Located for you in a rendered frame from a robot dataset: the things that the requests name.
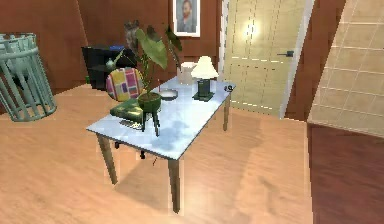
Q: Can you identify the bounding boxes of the pale blue table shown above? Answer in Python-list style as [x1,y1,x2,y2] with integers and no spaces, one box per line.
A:
[86,75,237,214]

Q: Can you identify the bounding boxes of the white bowl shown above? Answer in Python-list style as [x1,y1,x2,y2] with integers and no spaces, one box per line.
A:
[160,90,179,102]

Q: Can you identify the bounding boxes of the cream shade table lamp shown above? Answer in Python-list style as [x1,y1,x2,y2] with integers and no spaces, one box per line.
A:
[190,55,220,102]

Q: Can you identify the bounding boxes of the green potted house plant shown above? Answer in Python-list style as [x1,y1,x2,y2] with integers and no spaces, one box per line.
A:
[135,25,184,138]

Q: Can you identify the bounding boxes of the colourful patchwork office chair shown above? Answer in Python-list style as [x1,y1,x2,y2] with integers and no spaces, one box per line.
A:
[105,66,148,160]

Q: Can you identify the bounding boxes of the cream panelled room door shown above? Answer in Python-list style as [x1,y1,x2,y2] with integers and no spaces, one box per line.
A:
[222,0,308,118]

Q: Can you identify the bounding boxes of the framed portrait picture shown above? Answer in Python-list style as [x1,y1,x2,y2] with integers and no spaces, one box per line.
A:
[172,0,202,38]

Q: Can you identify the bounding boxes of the black shelf unit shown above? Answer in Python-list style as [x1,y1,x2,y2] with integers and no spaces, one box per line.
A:
[81,44,138,91]

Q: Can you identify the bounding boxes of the green wire basket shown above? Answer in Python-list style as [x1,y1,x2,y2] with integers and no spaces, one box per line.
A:
[0,32,58,123]

